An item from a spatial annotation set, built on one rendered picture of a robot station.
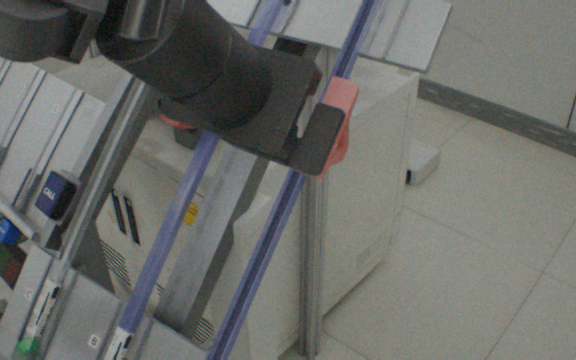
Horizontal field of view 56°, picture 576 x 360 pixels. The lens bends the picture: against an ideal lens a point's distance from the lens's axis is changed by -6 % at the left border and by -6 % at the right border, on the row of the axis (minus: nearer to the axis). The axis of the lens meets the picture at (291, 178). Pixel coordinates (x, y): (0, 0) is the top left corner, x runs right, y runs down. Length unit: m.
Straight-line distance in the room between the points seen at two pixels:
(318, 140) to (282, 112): 0.03
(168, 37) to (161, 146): 0.84
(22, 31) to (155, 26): 0.06
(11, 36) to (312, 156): 0.19
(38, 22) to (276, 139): 0.16
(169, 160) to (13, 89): 0.31
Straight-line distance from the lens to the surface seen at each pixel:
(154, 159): 1.10
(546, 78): 2.40
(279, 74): 0.37
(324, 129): 0.37
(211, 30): 0.31
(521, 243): 1.94
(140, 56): 0.29
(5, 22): 0.29
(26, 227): 0.80
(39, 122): 0.88
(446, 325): 1.62
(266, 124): 0.36
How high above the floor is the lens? 1.20
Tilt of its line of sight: 35 degrees down
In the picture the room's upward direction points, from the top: straight up
